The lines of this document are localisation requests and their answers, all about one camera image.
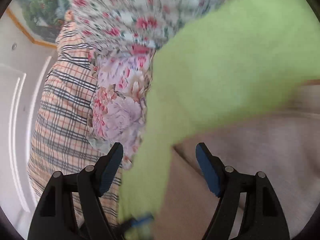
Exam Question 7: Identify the gold framed landscape painting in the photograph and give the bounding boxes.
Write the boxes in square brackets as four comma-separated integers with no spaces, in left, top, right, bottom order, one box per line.
[6,0,69,47]

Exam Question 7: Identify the white pink floral quilt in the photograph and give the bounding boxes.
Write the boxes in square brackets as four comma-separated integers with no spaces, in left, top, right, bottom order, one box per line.
[69,0,227,55]

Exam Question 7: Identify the purple pink floral pillow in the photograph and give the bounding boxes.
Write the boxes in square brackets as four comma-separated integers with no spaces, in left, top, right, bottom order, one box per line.
[87,50,155,170]

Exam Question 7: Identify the beige knitted sweater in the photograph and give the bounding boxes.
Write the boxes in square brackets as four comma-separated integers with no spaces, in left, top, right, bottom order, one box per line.
[152,80,319,239]

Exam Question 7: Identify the plaid checked blanket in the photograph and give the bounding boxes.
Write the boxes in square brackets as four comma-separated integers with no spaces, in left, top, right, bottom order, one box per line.
[27,10,123,230]

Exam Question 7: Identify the light green bed sheet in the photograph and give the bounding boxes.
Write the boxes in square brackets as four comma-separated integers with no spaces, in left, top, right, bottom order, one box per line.
[117,0,320,240]

